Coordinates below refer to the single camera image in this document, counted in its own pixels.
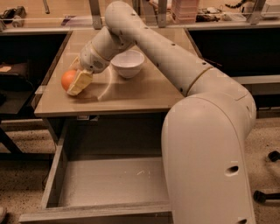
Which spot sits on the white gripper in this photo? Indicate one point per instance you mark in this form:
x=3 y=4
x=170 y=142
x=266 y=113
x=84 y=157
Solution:
x=91 y=59

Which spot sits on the orange fruit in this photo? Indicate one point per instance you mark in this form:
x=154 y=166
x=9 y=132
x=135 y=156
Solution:
x=67 y=78

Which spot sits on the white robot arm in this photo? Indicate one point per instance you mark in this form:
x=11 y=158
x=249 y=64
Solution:
x=203 y=134

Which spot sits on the grey cabinet with beige top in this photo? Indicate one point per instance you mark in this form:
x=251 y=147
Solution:
x=109 y=93

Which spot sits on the open grey drawer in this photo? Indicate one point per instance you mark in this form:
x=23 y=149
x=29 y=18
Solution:
x=106 y=172

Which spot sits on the white bowl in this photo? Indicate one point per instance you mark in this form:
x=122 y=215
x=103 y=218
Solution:
x=128 y=64

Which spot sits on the black device on shelf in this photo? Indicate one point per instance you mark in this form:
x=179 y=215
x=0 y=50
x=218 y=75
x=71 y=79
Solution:
x=14 y=16

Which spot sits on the pink stacked bins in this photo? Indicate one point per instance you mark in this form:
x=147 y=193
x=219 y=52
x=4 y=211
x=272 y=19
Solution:
x=184 y=11

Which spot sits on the black chair leg caster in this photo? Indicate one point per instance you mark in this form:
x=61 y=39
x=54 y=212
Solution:
x=261 y=197

